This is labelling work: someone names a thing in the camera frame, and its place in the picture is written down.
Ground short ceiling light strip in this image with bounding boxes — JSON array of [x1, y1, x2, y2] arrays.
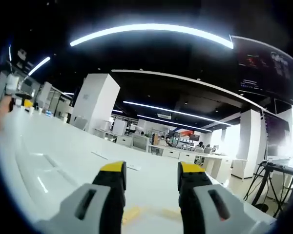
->
[[27, 56, 51, 77]]

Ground long ceiling light strip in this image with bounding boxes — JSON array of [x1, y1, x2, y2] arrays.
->
[[69, 23, 234, 50]]

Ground large dark wall screen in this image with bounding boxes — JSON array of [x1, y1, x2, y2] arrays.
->
[[230, 35, 293, 103]]

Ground row of white office desks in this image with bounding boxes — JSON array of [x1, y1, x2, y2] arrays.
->
[[148, 143, 233, 176]]

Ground flat white sheet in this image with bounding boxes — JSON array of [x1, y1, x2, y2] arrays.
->
[[91, 151, 143, 171]]

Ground small dark screen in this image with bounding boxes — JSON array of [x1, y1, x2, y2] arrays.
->
[[263, 111, 293, 157]]

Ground wide white pillar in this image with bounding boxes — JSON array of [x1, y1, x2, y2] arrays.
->
[[71, 73, 121, 133]]

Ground thin ceiling light strip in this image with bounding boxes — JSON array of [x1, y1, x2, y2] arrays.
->
[[136, 114, 206, 133], [123, 100, 233, 127]]

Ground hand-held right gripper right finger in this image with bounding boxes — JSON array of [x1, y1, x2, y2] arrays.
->
[[177, 161, 277, 234]]

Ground black tripod stand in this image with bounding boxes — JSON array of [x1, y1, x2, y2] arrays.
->
[[243, 160, 293, 218]]

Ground narrow white pillar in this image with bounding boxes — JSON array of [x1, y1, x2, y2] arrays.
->
[[236, 108, 262, 179]]

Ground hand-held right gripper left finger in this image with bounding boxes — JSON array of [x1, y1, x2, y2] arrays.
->
[[33, 160, 127, 234]]

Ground translucent white storage box lid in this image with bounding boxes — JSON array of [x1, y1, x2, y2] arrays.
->
[[0, 126, 98, 220]]

